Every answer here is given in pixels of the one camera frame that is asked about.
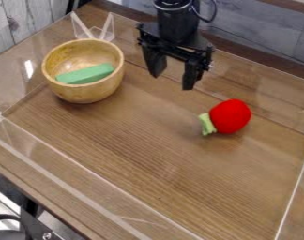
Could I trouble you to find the black cable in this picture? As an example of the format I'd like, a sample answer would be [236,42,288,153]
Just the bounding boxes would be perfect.
[0,213,24,240]

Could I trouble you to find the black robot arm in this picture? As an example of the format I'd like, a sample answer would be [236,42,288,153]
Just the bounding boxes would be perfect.
[135,0,217,90]

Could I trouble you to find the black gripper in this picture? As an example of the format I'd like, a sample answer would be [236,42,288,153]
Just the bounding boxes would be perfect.
[135,22,214,90]

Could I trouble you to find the red plush strawberry toy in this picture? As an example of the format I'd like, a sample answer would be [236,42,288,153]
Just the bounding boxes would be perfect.
[198,99,253,136]

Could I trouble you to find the clear acrylic tray walls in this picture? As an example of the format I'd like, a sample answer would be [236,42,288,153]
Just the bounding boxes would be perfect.
[0,17,304,240]

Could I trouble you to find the light wooden bowl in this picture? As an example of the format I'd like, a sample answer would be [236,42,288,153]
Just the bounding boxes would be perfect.
[42,38,125,104]

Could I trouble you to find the black table leg bracket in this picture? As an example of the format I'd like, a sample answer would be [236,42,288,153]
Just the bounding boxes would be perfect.
[19,200,65,240]

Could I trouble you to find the green rectangular block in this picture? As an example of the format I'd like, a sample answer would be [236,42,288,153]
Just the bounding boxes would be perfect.
[55,63,114,84]

